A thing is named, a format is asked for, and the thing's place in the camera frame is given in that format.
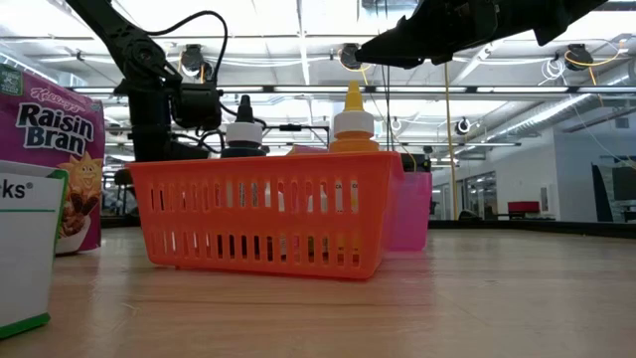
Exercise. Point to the Apple Jacks cereal box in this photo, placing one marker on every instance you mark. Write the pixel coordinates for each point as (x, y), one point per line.
(25, 248)

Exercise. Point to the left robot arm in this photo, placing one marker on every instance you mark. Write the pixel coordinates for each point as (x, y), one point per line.
(134, 45)

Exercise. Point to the black gantry frame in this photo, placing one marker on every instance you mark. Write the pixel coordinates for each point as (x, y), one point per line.
(298, 128)

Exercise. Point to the black table frame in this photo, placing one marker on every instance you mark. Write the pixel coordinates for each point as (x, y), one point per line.
(546, 228)

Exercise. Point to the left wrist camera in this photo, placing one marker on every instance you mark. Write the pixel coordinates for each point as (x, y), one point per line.
(196, 107)

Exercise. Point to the black food colouring bottle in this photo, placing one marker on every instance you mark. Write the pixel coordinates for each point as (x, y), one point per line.
(243, 131)

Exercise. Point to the orange slotted plastic basket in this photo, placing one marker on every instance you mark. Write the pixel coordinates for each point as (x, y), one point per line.
(258, 219)

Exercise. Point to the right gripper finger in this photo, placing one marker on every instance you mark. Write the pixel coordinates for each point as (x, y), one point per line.
(402, 59)
(417, 35)

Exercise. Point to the yellow food colouring bottle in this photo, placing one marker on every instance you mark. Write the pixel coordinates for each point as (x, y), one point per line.
(354, 131)

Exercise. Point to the black background machine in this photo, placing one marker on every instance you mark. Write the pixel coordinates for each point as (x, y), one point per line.
(420, 161)

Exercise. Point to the pink plastic bin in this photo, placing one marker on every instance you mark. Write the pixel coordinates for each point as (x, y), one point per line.
(410, 214)

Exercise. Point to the Raisin Bran cereal box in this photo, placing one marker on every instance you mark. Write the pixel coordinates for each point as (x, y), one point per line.
(49, 129)

